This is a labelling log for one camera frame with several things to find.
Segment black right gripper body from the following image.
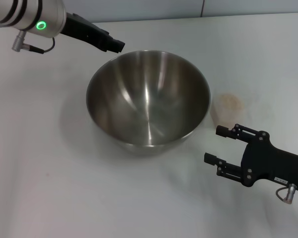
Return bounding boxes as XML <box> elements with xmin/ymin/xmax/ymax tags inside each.
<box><xmin>240</xmin><ymin>130</ymin><xmax>298</xmax><ymax>194</ymax></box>

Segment left arm silver plug cable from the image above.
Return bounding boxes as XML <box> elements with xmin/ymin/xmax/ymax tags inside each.
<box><xmin>11</xmin><ymin>30</ymin><xmax>56</xmax><ymax>53</ymax></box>

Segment white rice grains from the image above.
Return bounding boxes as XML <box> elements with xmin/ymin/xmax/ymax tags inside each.
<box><xmin>213</xmin><ymin>93</ymin><xmax>245</xmax><ymax>127</ymax></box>

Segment stainless steel mixing bowl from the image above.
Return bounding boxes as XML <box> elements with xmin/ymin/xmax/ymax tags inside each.
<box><xmin>85</xmin><ymin>49</ymin><xmax>212</xmax><ymax>157</ymax></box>

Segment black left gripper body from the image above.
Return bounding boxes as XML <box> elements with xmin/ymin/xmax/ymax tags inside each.
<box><xmin>61</xmin><ymin>12</ymin><xmax>110</xmax><ymax>48</ymax></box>

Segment right arm silver plug cable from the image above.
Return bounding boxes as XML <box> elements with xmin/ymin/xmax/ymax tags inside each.
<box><xmin>275</xmin><ymin>183</ymin><xmax>298</xmax><ymax>204</ymax></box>

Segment arm silver plug cable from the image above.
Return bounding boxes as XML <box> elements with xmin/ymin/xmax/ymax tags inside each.
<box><xmin>275</xmin><ymin>183</ymin><xmax>298</xmax><ymax>204</ymax></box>
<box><xmin>11</xmin><ymin>30</ymin><xmax>56</xmax><ymax>53</ymax></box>

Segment white foam board panel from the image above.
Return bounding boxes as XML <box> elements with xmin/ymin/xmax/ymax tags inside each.
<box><xmin>63</xmin><ymin>0</ymin><xmax>204</xmax><ymax>24</ymax></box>
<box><xmin>201</xmin><ymin>0</ymin><xmax>298</xmax><ymax>18</ymax></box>

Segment clear plastic cup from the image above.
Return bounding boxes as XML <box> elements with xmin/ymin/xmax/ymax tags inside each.
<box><xmin>212</xmin><ymin>92</ymin><xmax>246</xmax><ymax>129</ymax></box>

